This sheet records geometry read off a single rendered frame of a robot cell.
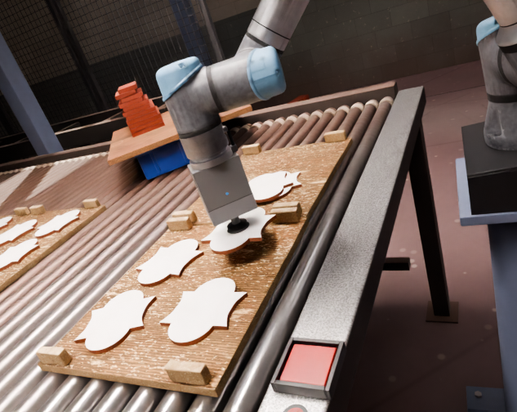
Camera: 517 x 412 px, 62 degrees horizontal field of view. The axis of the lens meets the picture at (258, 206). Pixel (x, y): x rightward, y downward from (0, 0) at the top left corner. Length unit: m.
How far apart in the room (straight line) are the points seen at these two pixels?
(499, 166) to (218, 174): 0.49
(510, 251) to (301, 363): 0.58
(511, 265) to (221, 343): 0.65
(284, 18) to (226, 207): 0.33
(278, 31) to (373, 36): 4.84
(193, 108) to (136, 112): 0.97
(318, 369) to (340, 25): 5.25
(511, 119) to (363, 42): 4.79
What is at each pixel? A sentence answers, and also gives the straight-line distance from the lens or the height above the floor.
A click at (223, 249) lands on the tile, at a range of 0.75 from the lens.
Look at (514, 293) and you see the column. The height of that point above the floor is 0.63.
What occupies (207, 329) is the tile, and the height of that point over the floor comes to 0.94.
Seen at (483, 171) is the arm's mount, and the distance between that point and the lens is 0.86.
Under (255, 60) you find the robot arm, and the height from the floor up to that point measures 1.26.
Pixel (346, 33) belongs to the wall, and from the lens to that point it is 5.65.
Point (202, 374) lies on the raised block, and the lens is 0.58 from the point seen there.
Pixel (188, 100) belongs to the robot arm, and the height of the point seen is 1.24.
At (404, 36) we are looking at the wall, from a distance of 5.59.
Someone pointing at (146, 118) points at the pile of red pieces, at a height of 1.09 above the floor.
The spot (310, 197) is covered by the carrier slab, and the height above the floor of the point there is 0.94.
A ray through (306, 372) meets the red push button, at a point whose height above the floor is 0.93.
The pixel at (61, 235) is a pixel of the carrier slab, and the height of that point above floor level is 0.94.
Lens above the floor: 1.34
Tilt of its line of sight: 24 degrees down
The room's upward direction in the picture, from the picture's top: 19 degrees counter-clockwise
